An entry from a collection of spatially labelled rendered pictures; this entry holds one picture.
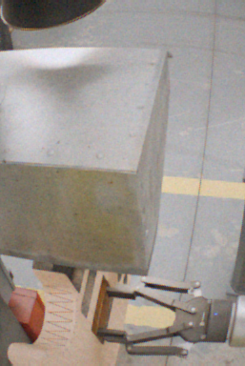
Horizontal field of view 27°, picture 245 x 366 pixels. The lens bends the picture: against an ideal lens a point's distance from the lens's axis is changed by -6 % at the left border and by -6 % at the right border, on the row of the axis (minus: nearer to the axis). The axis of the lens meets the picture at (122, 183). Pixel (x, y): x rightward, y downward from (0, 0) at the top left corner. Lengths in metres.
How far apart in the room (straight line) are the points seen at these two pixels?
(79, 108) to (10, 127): 0.06
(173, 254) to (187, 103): 1.01
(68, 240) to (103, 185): 0.09
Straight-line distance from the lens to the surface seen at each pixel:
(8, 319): 1.30
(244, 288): 2.03
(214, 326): 0.76
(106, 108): 0.44
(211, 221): 2.30
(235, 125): 2.76
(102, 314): 0.81
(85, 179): 0.40
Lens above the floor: 1.80
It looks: 47 degrees down
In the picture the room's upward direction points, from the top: 8 degrees counter-clockwise
